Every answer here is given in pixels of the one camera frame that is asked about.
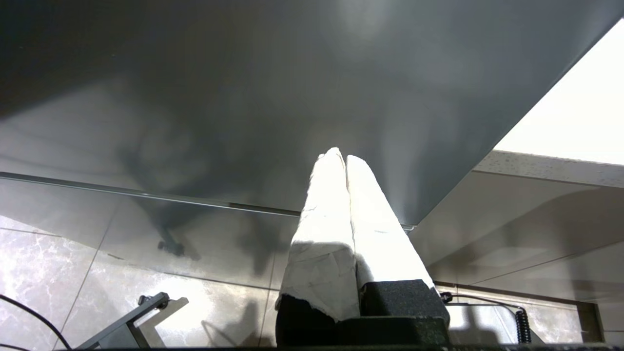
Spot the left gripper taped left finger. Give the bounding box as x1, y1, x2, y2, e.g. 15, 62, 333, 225
275, 147, 361, 348

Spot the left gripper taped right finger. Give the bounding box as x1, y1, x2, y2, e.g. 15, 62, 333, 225
346, 155, 450, 321

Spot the grey glossy lower door panel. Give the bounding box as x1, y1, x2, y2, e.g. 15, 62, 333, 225
0, 172, 415, 289

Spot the beige base cabinet front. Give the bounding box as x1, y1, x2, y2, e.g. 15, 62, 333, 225
409, 170, 624, 305

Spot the grey glossy cabinet door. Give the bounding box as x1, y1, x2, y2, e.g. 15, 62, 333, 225
0, 0, 624, 229

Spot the tall beige cabinet side panel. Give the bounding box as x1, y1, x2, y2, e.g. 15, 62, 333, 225
492, 17, 624, 165

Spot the black coiled cable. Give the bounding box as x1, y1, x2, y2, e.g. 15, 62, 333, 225
439, 291, 533, 345

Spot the grey metal base bracket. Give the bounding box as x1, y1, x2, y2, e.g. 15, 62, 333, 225
78, 292, 190, 350

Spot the black floor cable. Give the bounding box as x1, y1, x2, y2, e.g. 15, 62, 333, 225
0, 294, 74, 351

